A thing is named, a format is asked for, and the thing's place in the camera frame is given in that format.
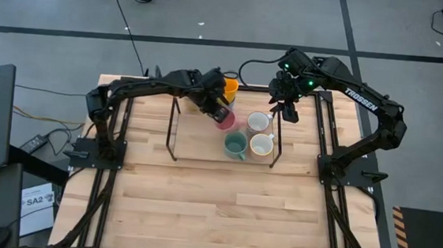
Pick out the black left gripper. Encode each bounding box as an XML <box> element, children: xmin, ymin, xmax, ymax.
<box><xmin>194</xmin><ymin>66</ymin><xmax>235</xmax><ymax>126</ymax></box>

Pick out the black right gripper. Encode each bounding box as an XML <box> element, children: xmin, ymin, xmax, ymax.
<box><xmin>265</xmin><ymin>70</ymin><xmax>306</xmax><ymax>126</ymax></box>

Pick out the pink mug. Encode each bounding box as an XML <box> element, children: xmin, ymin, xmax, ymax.
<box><xmin>213</xmin><ymin>106</ymin><xmax>242</xmax><ymax>134</ymax></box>

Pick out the mustard yellow mug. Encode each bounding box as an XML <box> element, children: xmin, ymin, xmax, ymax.
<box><xmin>220</xmin><ymin>76</ymin><xmax>241</xmax><ymax>111</ymax></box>

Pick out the grey diamond patterned mug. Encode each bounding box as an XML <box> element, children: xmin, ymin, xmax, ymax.
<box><xmin>244</xmin><ymin>109</ymin><xmax>276</xmax><ymax>139</ymax></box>

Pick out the green mug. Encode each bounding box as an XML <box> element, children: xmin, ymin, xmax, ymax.
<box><xmin>222</xmin><ymin>130</ymin><xmax>250</xmax><ymax>163</ymax></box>

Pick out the red patterned cream mug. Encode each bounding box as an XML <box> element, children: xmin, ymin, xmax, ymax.
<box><xmin>247</xmin><ymin>131</ymin><xmax>277</xmax><ymax>163</ymax></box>

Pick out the black power adapter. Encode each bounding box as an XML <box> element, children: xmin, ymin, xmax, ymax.
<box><xmin>19</xmin><ymin>133</ymin><xmax>50</xmax><ymax>156</ymax></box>

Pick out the white paper sheet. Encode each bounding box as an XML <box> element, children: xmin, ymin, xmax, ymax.
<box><xmin>18</xmin><ymin>181</ymin><xmax>58</xmax><ymax>241</ymax></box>

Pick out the black frame wooden shelf rack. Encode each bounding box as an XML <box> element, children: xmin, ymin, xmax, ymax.
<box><xmin>164</xmin><ymin>81</ymin><xmax>288</xmax><ymax>171</ymax></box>

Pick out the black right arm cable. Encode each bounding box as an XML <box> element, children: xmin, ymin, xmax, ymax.
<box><xmin>237</xmin><ymin>54</ymin><xmax>291</xmax><ymax>91</ymax></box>

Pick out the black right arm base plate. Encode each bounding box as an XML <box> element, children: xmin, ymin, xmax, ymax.
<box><xmin>314</xmin><ymin>152</ymin><xmax>379</xmax><ymax>189</ymax></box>

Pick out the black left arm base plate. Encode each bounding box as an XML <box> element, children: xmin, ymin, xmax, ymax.
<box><xmin>68</xmin><ymin>134</ymin><xmax>130</xmax><ymax>172</ymax></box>

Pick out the long black floor cable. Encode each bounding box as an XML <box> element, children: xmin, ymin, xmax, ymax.
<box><xmin>98</xmin><ymin>0</ymin><xmax>155</xmax><ymax>78</ymax></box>

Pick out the yellow floor cable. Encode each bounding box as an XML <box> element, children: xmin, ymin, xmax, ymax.
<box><xmin>11</xmin><ymin>104</ymin><xmax>87</xmax><ymax>126</ymax></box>

